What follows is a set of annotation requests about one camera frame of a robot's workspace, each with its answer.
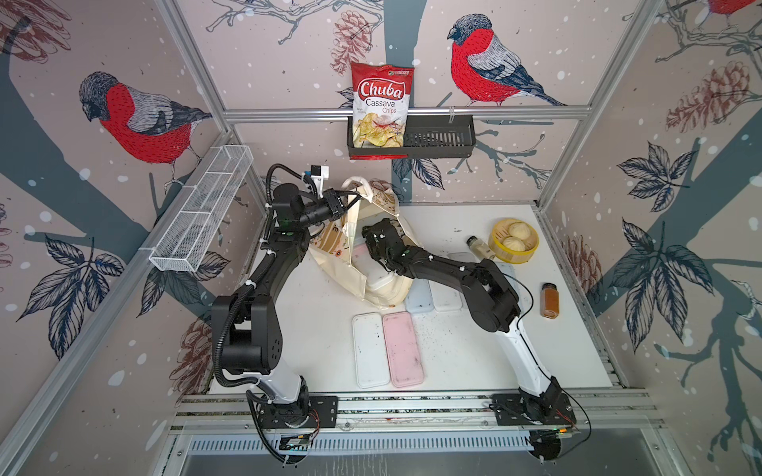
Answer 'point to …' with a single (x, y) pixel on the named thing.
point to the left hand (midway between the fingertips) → (365, 191)
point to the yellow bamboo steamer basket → (499, 231)
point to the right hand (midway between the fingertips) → (359, 231)
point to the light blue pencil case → (419, 298)
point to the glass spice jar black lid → (479, 248)
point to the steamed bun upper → (520, 230)
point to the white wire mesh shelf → (183, 245)
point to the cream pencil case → (463, 257)
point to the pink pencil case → (405, 355)
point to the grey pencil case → (509, 270)
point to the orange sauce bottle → (550, 300)
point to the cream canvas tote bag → (337, 250)
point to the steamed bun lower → (514, 243)
